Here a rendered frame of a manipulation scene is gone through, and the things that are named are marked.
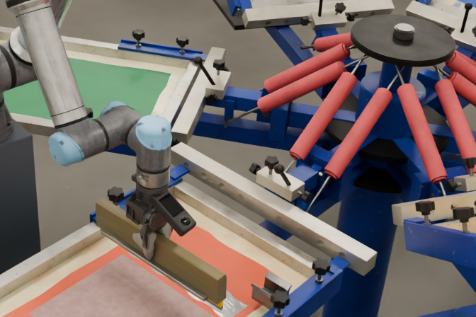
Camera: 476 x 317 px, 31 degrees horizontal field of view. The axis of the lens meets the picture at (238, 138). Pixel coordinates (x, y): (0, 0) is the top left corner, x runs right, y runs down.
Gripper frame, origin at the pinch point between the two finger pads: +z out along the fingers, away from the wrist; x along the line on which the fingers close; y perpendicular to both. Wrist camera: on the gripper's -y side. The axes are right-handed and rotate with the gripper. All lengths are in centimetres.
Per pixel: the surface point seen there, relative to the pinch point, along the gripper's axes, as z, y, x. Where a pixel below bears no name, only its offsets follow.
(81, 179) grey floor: 110, 150, -101
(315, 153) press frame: 4, 2, -66
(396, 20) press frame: -23, 7, -109
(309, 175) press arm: 5, -2, -57
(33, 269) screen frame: 10.8, 25.2, 17.2
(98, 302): 13.7, 7.9, 11.6
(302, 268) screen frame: 11.8, -20.4, -31.6
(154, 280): 13.6, 4.1, -3.2
